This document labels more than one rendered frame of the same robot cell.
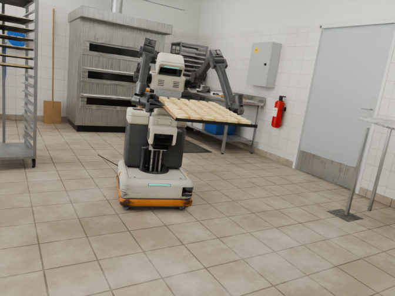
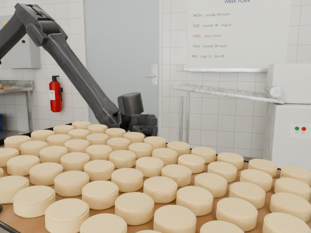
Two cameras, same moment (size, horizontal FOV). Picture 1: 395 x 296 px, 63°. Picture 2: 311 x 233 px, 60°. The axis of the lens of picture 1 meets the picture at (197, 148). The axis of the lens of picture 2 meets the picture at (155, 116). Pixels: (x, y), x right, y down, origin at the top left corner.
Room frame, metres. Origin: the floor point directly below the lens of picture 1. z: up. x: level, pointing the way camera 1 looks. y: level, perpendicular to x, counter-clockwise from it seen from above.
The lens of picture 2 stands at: (1.37, 0.27, 1.17)
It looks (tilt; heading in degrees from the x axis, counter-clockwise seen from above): 11 degrees down; 318
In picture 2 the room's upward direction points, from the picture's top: straight up
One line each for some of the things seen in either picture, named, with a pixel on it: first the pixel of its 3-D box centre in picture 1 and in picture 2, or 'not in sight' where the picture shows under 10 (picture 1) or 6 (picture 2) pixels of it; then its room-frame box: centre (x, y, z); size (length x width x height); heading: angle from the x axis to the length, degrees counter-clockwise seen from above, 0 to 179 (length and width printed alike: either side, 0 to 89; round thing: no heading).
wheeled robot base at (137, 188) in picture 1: (152, 181); not in sight; (2.87, 0.38, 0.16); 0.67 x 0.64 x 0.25; 18
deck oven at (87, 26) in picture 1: (116, 76); not in sight; (6.07, 1.67, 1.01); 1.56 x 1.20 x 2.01; 122
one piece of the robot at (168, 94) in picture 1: (167, 104); not in sight; (2.59, 0.29, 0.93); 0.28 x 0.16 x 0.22; 108
